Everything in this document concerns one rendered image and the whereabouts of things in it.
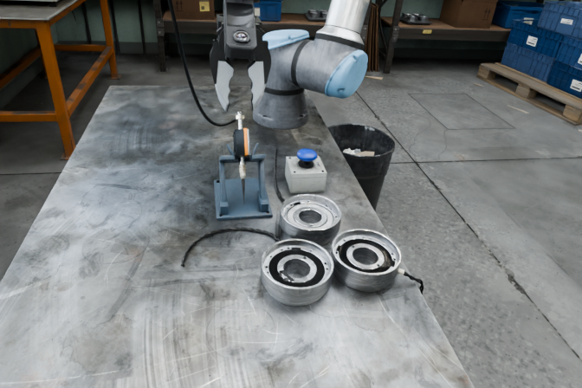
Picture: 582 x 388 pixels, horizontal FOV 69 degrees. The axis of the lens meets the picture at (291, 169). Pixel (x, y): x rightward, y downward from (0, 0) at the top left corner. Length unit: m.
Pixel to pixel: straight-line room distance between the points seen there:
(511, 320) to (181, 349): 1.52
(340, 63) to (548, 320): 1.39
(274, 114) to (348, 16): 0.30
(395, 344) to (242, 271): 0.24
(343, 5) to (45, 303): 0.80
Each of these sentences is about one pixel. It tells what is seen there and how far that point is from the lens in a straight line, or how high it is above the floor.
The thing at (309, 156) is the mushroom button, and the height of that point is 0.87.
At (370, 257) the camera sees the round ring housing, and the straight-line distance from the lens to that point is 0.70.
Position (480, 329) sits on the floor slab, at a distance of 1.83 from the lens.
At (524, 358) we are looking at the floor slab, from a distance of 1.82.
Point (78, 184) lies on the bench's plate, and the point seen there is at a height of 0.80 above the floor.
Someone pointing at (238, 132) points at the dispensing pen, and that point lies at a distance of 0.76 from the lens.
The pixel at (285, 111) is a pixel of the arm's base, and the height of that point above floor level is 0.85.
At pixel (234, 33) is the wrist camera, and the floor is 1.12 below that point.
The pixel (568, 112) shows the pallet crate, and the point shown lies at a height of 0.07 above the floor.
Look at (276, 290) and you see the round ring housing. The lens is 0.61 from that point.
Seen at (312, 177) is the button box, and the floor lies 0.83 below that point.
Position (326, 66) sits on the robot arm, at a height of 0.99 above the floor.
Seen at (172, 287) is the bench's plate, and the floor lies 0.80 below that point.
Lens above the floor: 1.27
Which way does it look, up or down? 30 degrees down
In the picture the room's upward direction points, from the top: 4 degrees clockwise
